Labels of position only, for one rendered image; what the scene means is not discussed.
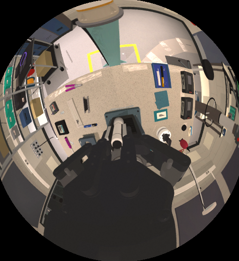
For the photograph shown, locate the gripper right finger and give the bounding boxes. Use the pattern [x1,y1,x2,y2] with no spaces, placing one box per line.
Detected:
[121,133,192,182]

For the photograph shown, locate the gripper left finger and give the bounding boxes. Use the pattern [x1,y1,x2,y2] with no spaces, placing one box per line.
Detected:
[53,136,113,181]

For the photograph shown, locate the white lens with black lever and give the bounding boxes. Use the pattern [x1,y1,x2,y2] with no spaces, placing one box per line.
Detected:
[156,126,173,147]

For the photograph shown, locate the white cylinder with dark end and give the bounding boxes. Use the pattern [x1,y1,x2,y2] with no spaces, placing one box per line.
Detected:
[110,117,125,149]

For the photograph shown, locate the black box with white label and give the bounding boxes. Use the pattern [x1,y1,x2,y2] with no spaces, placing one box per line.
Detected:
[54,119,69,136]

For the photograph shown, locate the teal framed label card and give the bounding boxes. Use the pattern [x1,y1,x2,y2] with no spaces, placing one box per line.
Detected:
[153,108,169,122]

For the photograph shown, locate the grey socket panel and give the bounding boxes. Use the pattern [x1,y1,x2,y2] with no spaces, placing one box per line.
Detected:
[30,139,45,159]

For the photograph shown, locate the white ruler strip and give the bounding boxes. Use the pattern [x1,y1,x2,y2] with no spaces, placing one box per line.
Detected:
[67,98,83,127]

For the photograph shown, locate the black control box with screen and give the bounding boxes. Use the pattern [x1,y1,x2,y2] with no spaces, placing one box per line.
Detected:
[180,70,195,94]
[181,97,194,120]

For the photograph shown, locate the black flat rectangular device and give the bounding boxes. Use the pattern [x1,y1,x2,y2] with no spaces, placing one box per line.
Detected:
[82,96,91,113]

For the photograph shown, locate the teal cloth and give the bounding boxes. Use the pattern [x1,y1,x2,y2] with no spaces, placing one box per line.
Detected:
[154,90,170,110]

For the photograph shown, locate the small black meter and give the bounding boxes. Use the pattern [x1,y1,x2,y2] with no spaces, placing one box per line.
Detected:
[49,101,60,115]

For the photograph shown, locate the brown side table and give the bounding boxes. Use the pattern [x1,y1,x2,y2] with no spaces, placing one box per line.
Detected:
[194,100,228,138]

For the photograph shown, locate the small cardboard box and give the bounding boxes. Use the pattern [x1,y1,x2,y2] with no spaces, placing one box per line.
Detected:
[30,97,44,120]

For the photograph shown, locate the blue storage box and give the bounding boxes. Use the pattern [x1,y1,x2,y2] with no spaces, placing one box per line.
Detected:
[19,107,32,129]

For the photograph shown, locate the white desk lamp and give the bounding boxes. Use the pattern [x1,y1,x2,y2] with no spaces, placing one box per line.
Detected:
[188,164,217,216]

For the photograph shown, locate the blue tool tray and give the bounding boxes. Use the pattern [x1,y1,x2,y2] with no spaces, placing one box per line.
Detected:
[151,63,172,89]

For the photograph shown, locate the grey metal shelf unit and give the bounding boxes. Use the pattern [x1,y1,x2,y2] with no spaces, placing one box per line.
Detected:
[0,37,65,163]

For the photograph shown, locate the black tool rack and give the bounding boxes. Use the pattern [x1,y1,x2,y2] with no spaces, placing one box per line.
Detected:
[222,62,239,148]

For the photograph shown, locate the grey flat board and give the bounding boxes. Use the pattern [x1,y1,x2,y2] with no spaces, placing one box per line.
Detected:
[165,55,192,69]

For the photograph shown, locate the black round stool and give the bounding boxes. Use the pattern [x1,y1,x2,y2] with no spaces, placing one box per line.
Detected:
[193,58,222,81]

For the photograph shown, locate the large cardboard box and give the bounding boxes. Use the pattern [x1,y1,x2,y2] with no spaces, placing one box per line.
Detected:
[35,50,58,77]

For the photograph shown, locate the blue cabinet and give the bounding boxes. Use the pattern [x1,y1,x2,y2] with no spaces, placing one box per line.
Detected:
[40,17,73,42]

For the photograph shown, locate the grey blue bracket block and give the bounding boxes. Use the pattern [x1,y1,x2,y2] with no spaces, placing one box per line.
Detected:
[78,133,97,147]

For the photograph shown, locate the purple handled screwdriver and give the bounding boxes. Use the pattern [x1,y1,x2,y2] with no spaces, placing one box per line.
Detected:
[64,136,75,154]

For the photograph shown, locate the black wire ring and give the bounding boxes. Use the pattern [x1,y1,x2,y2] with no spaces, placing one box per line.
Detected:
[204,98,217,127]

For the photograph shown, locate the purple handled pliers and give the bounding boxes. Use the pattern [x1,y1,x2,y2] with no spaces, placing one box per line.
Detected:
[65,83,83,93]

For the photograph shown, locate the black panel with purple cable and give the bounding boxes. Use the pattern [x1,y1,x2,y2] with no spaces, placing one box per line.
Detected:
[15,38,35,89]

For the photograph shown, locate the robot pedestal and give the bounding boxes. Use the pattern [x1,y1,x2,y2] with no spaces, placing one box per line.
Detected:
[75,7,128,68]

